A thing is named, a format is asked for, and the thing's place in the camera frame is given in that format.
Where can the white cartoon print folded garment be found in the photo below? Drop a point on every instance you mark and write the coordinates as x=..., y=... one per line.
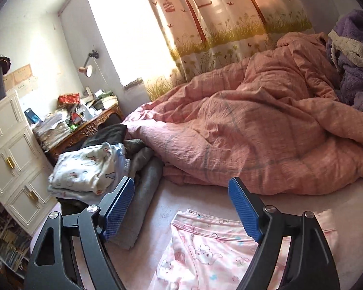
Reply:
x=81, y=166

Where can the paper sheets on wall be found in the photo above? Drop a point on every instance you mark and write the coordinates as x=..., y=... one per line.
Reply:
x=19, y=78

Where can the carved wooden desk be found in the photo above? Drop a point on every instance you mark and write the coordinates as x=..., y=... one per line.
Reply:
x=87, y=128

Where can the bookshelf with books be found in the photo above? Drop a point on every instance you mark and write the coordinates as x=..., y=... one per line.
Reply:
x=6, y=241

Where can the red gift box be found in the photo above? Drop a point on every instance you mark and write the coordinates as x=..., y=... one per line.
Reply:
x=69, y=99

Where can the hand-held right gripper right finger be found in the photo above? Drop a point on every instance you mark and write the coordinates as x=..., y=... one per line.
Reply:
x=244, y=210

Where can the purple fleece robe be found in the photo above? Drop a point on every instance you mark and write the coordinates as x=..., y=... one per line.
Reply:
x=355, y=72

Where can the tree print curtain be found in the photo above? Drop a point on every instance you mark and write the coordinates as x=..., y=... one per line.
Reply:
x=217, y=21

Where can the black crumpled garment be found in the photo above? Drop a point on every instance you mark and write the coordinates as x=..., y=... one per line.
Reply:
x=106, y=136

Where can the pink plaid quilt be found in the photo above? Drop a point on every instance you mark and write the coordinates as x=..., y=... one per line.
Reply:
x=254, y=120

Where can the blue packet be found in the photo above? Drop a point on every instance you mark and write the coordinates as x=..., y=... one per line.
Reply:
x=31, y=115

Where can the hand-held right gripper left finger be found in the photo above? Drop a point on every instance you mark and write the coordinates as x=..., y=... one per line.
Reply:
x=118, y=210

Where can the pink cartoon print pants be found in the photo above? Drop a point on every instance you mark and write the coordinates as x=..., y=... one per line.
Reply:
x=199, y=253

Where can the pink bed sheet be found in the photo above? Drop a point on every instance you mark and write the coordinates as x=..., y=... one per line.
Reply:
x=175, y=199

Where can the white drawer cabinet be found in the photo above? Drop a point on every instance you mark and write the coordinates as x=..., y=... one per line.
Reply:
x=15, y=157

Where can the stack of papers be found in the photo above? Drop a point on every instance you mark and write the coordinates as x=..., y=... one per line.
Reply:
x=51, y=130

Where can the grey folded garment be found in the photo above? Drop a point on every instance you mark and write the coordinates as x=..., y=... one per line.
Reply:
x=145, y=181

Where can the wall mounted lamp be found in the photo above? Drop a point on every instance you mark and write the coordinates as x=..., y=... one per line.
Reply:
x=87, y=70

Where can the pile of books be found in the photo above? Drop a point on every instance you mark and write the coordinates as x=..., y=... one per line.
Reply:
x=104, y=99

